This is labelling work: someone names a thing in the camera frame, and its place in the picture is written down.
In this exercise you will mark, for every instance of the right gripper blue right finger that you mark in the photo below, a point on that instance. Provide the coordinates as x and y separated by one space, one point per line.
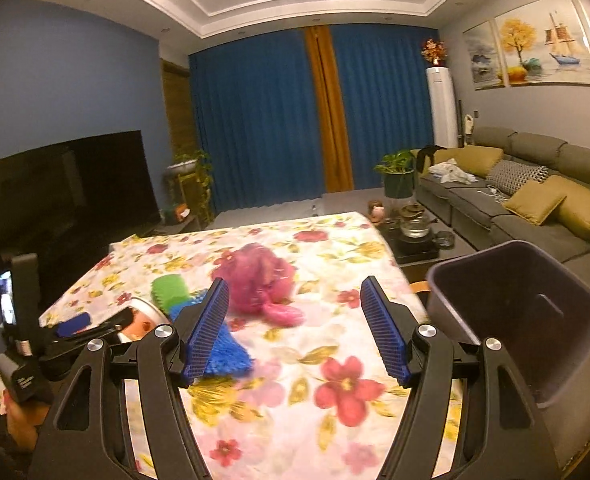
393 348

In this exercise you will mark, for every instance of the mustard cushion far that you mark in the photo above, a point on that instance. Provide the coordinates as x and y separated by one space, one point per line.
474 159

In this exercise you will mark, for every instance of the dark grey trash bin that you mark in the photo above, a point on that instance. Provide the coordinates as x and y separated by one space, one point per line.
519 294

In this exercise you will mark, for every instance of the sailboat tree painting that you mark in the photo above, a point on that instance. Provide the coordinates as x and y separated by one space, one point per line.
542 42

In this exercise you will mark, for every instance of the purple pink plastic bag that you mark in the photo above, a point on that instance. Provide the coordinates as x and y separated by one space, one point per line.
260 285

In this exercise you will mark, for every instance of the floral tablecloth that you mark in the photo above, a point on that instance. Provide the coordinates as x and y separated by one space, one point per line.
319 403

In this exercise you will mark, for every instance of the mustard cushion large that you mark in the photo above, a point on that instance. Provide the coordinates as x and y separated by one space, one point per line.
574 210

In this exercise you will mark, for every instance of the glass teapot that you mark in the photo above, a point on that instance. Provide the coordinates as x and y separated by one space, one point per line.
414 221

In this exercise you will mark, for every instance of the orange curtain strip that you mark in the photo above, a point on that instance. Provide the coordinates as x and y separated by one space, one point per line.
334 139

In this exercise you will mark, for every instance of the red flower decoration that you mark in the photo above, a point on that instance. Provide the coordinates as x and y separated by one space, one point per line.
434 52

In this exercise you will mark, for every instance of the white cloth on sofa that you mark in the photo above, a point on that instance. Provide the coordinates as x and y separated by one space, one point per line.
450 172

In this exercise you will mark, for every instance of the black television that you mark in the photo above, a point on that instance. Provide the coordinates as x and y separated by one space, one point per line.
85 191

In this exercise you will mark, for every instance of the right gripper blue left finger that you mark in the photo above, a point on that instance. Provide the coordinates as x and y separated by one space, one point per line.
206 320

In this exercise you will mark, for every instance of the white standing air conditioner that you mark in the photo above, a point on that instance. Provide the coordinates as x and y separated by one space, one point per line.
442 102

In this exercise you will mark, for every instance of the white orange paper cup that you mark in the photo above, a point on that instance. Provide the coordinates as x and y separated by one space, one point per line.
146 317

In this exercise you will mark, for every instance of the blue curtain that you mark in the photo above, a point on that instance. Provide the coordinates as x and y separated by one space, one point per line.
256 113

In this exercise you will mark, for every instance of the potted green plant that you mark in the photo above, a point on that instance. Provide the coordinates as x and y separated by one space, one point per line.
397 171

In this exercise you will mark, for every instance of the mustard cushion small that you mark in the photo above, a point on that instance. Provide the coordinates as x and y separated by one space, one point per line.
534 202

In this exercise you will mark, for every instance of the person's left hand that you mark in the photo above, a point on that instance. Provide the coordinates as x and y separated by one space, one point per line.
23 420

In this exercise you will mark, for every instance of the patterned pillow far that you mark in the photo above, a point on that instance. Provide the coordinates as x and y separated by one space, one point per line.
508 177

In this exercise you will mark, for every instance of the plant on wooden stand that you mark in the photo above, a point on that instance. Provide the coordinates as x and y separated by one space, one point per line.
190 178

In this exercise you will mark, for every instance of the left landscape painting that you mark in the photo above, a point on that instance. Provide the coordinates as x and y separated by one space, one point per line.
485 63

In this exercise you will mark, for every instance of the grey sectional sofa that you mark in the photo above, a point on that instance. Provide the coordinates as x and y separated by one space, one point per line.
476 214

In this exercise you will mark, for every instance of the blue foam net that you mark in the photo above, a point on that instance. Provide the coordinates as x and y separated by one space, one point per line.
227 357

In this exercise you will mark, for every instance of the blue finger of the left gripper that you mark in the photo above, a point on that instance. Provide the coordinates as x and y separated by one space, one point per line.
74 325
120 320

